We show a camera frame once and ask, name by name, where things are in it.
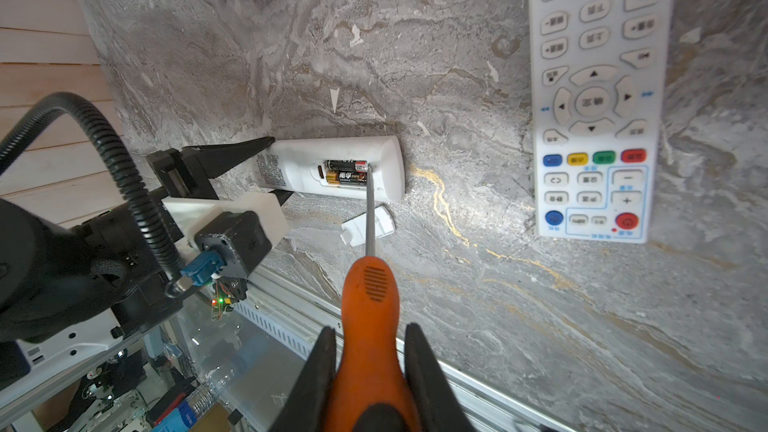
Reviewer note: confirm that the black gold AAA battery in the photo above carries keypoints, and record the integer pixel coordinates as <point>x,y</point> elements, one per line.
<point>346,178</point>

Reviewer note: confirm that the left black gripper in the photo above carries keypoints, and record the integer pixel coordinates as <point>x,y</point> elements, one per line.
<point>186,173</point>

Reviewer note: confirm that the white battery cover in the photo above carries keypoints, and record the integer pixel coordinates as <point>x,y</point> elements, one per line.
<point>354,231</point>

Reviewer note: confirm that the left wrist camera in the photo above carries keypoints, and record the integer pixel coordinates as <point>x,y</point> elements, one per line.
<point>223,238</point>

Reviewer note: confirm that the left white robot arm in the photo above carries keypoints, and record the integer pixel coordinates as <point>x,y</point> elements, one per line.
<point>53,278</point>

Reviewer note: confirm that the orange handled screwdriver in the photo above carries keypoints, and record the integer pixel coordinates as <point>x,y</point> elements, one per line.
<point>369,391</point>

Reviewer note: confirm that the black AAA battery upper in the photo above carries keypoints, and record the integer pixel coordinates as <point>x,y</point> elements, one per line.
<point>353,166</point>

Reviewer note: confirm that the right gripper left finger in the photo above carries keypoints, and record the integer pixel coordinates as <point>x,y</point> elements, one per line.
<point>304,409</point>

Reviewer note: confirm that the aluminium mounting rail front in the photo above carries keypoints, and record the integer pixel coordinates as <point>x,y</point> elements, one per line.
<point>296,317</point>

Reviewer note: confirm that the white remote control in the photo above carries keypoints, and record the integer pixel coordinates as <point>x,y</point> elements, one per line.
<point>598,72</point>
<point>298,166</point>

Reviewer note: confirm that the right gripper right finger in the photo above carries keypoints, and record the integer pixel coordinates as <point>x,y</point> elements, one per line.
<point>436,403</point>

